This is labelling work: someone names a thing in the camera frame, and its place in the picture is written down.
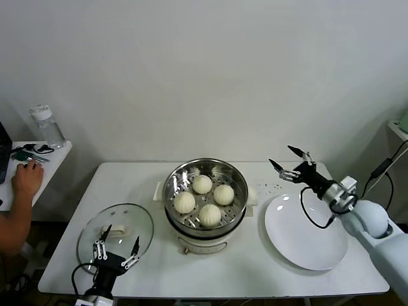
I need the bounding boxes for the clear plastic water bottle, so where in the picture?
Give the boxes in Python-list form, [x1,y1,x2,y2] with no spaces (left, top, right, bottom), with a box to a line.
[29,103,67,150]

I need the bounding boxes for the round glass pot lid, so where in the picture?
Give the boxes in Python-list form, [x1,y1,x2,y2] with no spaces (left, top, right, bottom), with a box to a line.
[76,203,155,277]

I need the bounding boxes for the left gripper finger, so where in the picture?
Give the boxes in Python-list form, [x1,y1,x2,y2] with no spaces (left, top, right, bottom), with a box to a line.
[120,235,141,270]
[92,224,113,261]

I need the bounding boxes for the white side table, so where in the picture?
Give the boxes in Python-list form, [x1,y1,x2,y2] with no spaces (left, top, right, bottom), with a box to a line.
[0,140,73,278]

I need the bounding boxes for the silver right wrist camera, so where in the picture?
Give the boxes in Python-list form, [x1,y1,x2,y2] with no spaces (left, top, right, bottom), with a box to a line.
[338,176,358,193]

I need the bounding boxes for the black laptop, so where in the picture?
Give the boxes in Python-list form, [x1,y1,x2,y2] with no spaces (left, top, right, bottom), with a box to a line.
[0,120,13,184]

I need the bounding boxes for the black power adapter with cable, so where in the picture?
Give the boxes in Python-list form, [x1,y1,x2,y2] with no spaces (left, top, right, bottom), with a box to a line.
[360,148,408,211]

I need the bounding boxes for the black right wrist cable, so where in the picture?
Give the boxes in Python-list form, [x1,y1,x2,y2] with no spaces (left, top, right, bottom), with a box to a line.
[300,186,336,229]

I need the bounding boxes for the white shelf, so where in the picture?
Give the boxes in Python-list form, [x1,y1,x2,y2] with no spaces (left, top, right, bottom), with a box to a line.
[387,119,408,141]

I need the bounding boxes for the person's bare hand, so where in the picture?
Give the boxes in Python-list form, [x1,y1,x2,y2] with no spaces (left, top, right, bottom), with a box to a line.
[11,161,44,205]

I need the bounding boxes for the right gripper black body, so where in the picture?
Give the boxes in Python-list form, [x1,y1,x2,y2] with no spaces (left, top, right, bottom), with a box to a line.
[293,162,347,211]

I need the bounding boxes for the large white plate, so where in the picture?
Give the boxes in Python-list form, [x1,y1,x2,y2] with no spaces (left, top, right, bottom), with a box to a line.
[263,192,349,272]

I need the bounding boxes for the green key fob with keys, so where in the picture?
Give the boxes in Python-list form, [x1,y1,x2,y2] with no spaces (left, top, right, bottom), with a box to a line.
[11,151,51,164]

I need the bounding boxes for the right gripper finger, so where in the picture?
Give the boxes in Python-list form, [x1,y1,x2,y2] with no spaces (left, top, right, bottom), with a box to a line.
[268,158,301,182]
[287,145,317,166]

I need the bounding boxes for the black floor cables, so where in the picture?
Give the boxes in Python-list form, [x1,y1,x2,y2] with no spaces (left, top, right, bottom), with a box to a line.
[0,273,29,293]

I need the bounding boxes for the stainless steel steamer basket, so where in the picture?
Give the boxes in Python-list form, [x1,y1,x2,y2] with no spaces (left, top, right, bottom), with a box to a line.
[152,158,258,236]

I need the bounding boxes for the cream electric cooker pot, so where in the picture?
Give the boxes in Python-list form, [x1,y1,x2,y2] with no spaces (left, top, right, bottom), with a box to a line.
[164,203,256,256]

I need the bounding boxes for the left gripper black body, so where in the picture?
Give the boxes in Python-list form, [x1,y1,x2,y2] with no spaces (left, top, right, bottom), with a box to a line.
[95,251,128,291]

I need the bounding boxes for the white steamed baozi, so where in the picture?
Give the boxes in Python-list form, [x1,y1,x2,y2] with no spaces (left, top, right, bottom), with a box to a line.
[192,174,214,195]
[198,203,222,228]
[212,184,235,206]
[173,192,196,214]

